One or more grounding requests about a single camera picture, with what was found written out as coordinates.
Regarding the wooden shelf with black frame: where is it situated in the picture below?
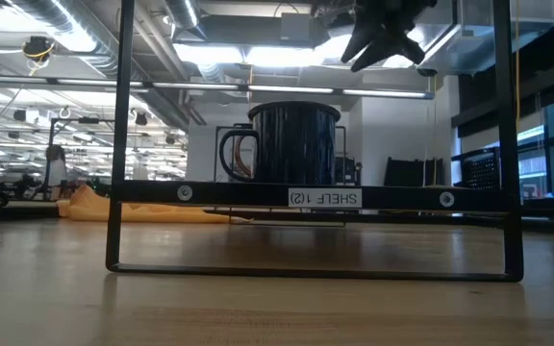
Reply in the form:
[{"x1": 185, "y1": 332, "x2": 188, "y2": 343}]
[{"x1": 105, "y1": 0, "x2": 525, "y2": 284}]

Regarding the black panel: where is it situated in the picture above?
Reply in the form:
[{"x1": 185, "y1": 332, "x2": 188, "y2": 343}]
[{"x1": 384, "y1": 157, "x2": 444, "y2": 188}]

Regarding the black aluminium rig frame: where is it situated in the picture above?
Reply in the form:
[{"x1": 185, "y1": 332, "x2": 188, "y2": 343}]
[{"x1": 199, "y1": 196, "x2": 554, "y2": 227}]

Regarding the black enamel mug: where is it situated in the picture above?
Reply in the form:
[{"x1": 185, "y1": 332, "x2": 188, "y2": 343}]
[{"x1": 218, "y1": 100, "x2": 342, "y2": 186}]

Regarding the silver air duct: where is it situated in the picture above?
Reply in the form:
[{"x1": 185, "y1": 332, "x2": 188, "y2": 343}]
[{"x1": 10, "y1": 0, "x2": 114, "y2": 78}]

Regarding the orange cloth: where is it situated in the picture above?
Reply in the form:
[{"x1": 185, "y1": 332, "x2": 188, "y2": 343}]
[{"x1": 55, "y1": 185, "x2": 254, "y2": 225}]

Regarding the black plastic crate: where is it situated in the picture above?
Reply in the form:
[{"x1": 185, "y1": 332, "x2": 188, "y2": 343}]
[{"x1": 462, "y1": 147, "x2": 502, "y2": 189}]

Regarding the long ceiling light bar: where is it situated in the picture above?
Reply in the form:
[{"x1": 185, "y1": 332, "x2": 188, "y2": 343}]
[{"x1": 0, "y1": 74, "x2": 436, "y2": 101}]

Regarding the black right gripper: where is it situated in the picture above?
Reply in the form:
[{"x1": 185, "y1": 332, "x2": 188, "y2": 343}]
[{"x1": 310, "y1": 0, "x2": 440, "y2": 74}]

